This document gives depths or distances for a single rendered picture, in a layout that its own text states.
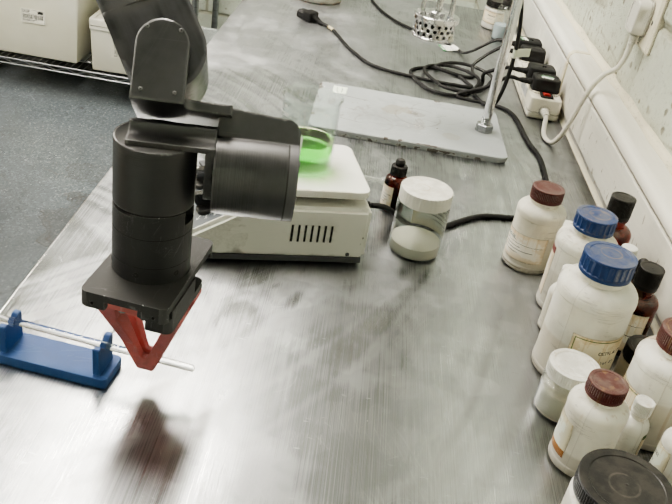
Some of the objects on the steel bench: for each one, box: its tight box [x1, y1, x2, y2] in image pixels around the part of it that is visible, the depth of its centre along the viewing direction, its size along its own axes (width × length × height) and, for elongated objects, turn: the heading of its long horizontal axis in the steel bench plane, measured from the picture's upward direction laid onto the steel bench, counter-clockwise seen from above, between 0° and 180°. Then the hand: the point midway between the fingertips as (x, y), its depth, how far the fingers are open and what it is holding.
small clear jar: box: [533, 348, 600, 424], centre depth 69 cm, size 5×5×5 cm
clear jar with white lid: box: [388, 176, 454, 262], centre depth 89 cm, size 6×6×8 cm
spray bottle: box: [491, 0, 513, 39], centre depth 175 cm, size 4×4×11 cm
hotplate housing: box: [192, 197, 372, 263], centre depth 87 cm, size 22×13×8 cm, turn 87°
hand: (147, 357), depth 64 cm, fingers closed, pressing on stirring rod
